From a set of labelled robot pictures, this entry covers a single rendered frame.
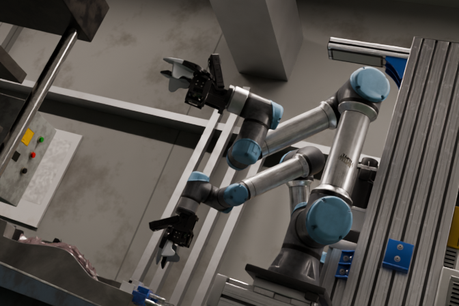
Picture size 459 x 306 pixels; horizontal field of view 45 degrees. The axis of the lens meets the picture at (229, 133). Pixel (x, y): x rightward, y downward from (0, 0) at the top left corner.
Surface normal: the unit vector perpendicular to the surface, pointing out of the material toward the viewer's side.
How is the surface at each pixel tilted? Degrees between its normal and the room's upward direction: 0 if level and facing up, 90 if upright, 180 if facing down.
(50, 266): 90
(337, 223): 98
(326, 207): 98
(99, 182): 90
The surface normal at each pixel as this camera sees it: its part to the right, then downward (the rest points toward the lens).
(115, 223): -0.24, -0.46
